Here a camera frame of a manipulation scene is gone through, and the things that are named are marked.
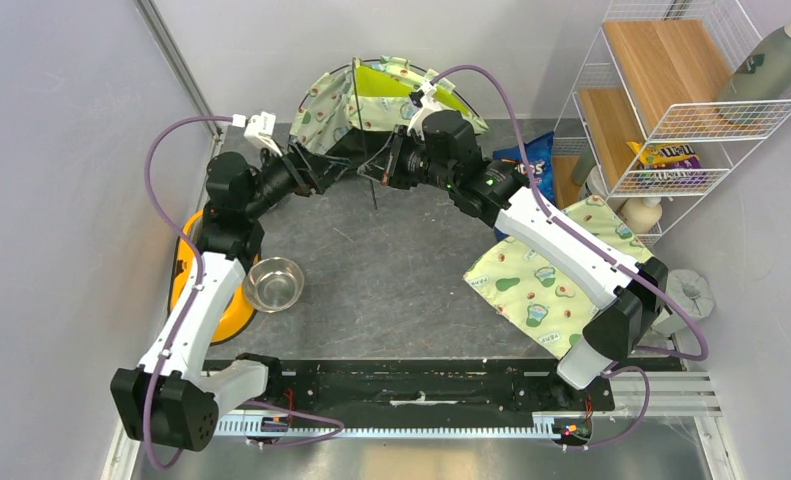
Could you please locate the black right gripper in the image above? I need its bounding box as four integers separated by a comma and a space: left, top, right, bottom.
362, 122, 457, 191

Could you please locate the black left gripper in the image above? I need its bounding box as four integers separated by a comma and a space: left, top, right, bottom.
243, 139, 350, 220

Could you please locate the green avocado-print pet tent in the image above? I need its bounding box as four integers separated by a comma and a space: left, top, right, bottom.
287, 55, 490, 175

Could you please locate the long black tent pole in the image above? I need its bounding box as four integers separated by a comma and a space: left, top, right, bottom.
351, 58, 378, 211

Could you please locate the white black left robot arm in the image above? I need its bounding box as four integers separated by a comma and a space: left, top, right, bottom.
110, 145, 347, 451

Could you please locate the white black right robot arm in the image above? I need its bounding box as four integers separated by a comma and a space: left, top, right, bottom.
358, 110, 668, 409

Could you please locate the steel pet bowl near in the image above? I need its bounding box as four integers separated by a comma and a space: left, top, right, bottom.
242, 257, 305, 313

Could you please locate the green avocado-print tent mat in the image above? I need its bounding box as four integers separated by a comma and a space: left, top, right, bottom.
463, 196, 653, 359

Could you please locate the orange double bowl holder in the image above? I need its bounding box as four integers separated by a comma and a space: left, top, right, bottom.
167, 210, 258, 346

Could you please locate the blue Doritos chip bag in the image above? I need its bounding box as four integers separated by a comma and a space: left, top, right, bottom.
492, 131, 556, 205

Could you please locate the white jar under shelf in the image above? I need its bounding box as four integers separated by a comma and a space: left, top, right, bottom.
578, 166, 609, 200

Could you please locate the beige lotion bottle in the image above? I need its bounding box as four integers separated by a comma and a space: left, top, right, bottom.
619, 196, 662, 234

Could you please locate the yellow M&M's candy bag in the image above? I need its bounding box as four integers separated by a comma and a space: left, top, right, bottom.
626, 142, 701, 169

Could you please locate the green bottle with beige cap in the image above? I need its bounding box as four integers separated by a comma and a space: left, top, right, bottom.
717, 21, 791, 102

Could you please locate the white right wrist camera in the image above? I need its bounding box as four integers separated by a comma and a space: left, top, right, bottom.
408, 81, 443, 139

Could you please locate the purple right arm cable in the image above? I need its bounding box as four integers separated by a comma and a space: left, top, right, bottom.
428, 64, 710, 452

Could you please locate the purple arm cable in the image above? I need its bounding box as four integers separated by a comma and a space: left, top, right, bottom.
428, 64, 710, 452
141, 115, 346, 472

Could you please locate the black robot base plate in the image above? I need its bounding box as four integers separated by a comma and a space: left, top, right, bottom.
222, 357, 616, 432

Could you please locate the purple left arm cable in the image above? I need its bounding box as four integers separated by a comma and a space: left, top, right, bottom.
141, 115, 346, 472

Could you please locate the white wire shelf rack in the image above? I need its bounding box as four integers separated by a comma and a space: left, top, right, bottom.
553, 1, 791, 246

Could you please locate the aluminium rail with cable comb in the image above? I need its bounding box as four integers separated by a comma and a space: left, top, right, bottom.
103, 370, 724, 442

